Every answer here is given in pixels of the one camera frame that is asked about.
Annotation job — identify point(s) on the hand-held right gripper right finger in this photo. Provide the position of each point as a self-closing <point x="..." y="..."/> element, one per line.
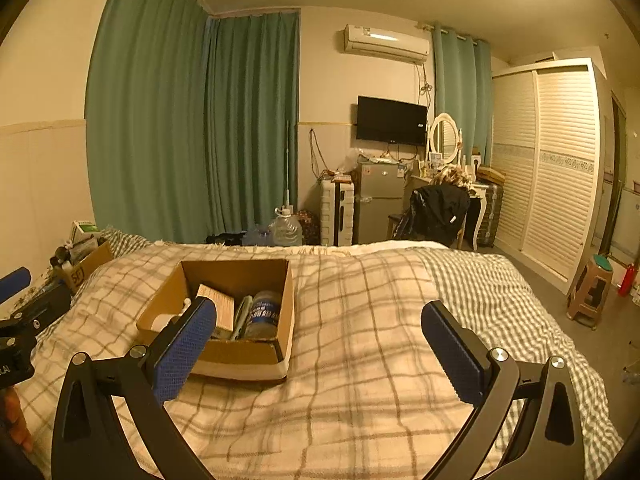
<point x="452" y="350"/>

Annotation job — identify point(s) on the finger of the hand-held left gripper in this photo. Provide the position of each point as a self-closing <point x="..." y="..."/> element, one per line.
<point x="14" y="282"/>
<point x="47" y="307"/>

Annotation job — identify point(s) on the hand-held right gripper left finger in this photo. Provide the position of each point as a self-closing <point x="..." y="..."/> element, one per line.
<point x="182" y="345"/>

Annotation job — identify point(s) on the yellow brown medicine box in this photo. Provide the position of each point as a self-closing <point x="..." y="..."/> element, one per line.
<point x="222" y="310"/>

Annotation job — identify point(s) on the large cardboard box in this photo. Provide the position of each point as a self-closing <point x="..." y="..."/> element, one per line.
<point x="240" y="355"/>

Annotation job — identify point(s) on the white tube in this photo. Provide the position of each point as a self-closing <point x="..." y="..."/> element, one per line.
<point x="242" y="316"/>

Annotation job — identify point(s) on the white jar with blue label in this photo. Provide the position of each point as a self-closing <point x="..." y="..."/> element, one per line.
<point x="262" y="315"/>

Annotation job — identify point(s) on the person's left hand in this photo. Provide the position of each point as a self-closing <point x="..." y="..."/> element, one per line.
<point x="17" y="425"/>

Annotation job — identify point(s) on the dark round bottle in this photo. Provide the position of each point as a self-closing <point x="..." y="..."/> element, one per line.
<point x="62" y="256"/>

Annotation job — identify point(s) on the small printed cardboard box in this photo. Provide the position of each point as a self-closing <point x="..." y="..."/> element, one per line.
<point x="90" y="266"/>

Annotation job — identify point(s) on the white packet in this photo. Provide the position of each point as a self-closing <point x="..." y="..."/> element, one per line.
<point x="84" y="250"/>

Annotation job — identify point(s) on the bed with plaid blanket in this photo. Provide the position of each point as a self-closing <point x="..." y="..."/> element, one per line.
<point x="500" y="300"/>

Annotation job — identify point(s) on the green and white carton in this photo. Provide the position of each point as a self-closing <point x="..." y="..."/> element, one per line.
<point x="84" y="232"/>

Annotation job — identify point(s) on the dark cloth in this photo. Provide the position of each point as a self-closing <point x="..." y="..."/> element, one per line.
<point x="224" y="238"/>

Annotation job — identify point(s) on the white chair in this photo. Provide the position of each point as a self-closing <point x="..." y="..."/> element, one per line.
<point x="463" y="230"/>

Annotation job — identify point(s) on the crumpled blue plastic bottle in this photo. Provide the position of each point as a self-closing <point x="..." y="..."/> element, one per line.
<point x="257" y="236"/>

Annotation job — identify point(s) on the black jacket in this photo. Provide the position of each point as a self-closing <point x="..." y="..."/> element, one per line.
<point x="435" y="212"/>

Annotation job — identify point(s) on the dark suitcase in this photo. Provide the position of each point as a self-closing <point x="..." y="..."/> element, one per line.
<point x="490" y="215"/>

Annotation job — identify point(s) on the brown plastic stool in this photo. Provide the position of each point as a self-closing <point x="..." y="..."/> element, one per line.
<point x="590" y="290"/>

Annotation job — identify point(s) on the large clear water jug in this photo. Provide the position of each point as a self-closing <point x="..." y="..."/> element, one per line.
<point x="285" y="230"/>

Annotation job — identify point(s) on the white dressing table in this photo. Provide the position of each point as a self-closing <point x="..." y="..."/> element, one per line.
<point x="477" y="194"/>

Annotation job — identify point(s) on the grey small fridge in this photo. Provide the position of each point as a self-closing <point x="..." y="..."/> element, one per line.
<point x="379" y="205"/>

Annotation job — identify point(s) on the dark floral bag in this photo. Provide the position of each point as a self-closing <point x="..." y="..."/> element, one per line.
<point x="307" y="227"/>

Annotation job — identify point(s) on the fluffy brown fur item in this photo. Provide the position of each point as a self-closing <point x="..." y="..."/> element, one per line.
<point x="451" y="177"/>

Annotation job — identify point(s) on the white suitcase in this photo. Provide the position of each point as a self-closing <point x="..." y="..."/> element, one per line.
<point x="336" y="215"/>

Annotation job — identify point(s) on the flat wooden box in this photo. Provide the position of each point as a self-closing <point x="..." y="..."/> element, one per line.
<point x="491" y="175"/>

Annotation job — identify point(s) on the red fire extinguisher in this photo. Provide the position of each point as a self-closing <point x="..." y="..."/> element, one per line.
<point x="627" y="280"/>

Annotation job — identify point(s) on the white louvered wardrobe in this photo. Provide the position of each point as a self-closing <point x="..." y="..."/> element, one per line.
<point x="547" y="170"/>

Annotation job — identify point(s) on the thin white pole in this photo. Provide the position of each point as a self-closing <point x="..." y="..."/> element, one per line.
<point x="288" y="165"/>

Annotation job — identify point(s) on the clear plastic bag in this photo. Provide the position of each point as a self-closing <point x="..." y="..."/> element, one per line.
<point x="355" y="160"/>

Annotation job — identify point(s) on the white oval mirror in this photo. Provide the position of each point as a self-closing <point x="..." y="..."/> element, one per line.
<point x="444" y="135"/>

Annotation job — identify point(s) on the wide green curtain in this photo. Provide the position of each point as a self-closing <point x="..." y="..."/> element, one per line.
<point x="145" y="110"/>

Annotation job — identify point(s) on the door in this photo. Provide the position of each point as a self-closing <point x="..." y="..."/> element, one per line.
<point x="619" y="175"/>

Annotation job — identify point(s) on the narrow light green curtain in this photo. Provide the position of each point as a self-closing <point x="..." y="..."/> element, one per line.
<point x="462" y="90"/>

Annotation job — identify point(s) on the white air conditioner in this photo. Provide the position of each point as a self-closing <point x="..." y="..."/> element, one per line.
<point x="385" y="42"/>

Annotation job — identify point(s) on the black wall television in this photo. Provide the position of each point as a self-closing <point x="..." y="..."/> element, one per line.
<point x="391" y="120"/>

